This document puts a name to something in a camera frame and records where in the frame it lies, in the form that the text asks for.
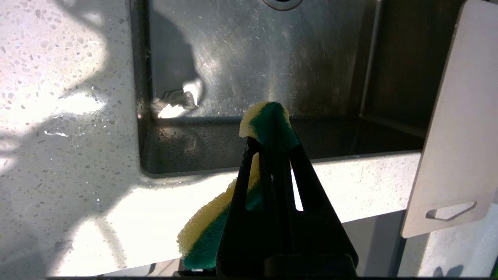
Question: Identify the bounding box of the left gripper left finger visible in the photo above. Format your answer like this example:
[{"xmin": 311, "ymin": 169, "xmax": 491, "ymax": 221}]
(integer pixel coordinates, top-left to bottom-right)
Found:
[{"xmin": 216, "ymin": 137, "xmax": 273, "ymax": 277}]

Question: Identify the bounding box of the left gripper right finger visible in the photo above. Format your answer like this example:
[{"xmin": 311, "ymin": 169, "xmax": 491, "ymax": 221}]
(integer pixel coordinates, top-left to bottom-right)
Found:
[{"xmin": 272, "ymin": 143, "xmax": 359, "ymax": 277}]

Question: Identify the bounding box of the yellow and green sponge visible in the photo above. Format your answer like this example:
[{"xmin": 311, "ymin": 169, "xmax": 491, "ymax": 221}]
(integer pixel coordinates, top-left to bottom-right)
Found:
[{"xmin": 177, "ymin": 101, "xmax": 300, "ymax": 271}]

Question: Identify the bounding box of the white plastic cutting board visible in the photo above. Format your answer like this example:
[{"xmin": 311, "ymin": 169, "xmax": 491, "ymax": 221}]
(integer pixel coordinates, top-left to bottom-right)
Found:
[{"xmin": 401, "ymin": 0, "xmax": 498, "ymax": 239}]

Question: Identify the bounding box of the stainless steel sink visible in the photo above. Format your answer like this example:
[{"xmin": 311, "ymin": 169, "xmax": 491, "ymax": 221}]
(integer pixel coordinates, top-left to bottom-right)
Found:
[{"xmin": 130, "ymin": 0, "xmax": 467, "ymax": 178}]

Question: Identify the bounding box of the sink drain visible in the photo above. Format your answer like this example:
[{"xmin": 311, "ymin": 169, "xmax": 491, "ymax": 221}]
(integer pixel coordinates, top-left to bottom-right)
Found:
[{"xmin": 262, "ymin": 0, "xmax": 304, "ymax": 11}]

